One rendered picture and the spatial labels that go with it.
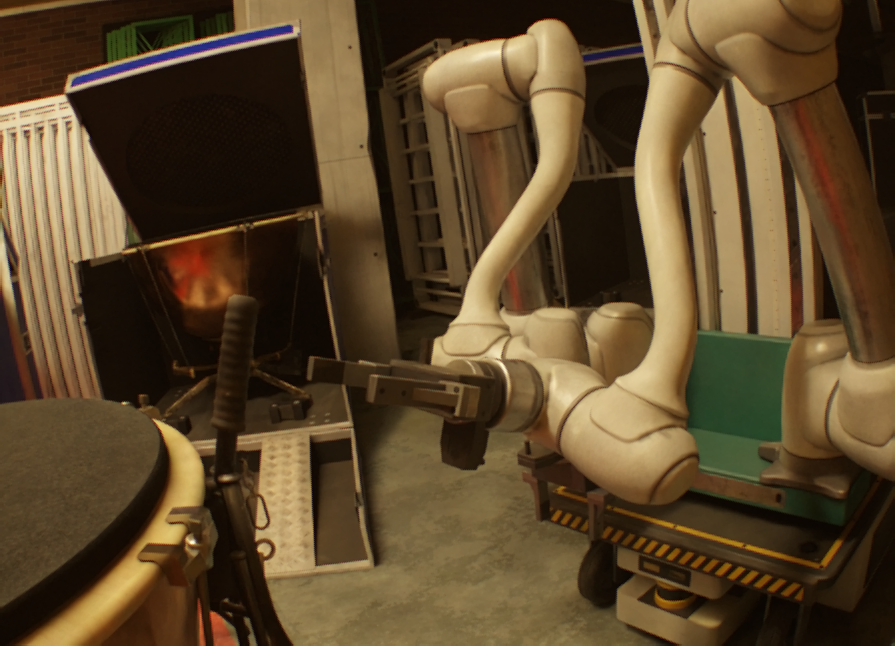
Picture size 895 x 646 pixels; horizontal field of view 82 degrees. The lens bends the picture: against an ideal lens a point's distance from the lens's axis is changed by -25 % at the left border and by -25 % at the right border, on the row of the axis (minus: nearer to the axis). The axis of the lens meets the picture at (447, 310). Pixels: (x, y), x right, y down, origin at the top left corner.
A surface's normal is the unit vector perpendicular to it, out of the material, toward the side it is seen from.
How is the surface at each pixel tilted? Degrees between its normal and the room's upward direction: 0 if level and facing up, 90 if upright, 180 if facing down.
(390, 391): 90
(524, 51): 68
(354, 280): 90
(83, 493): 0
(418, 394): 80
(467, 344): 60
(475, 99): 106
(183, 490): 13
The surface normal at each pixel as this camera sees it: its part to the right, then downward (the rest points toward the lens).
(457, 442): -0.79, -0.15
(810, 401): -0.99, 0.06
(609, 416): -0.68, -0.41
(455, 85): -0.43, 0.51
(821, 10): 0.05, 0.00
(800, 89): -0.15, 0.80
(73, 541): -0.14, -0.97
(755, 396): -0.79, 0.22
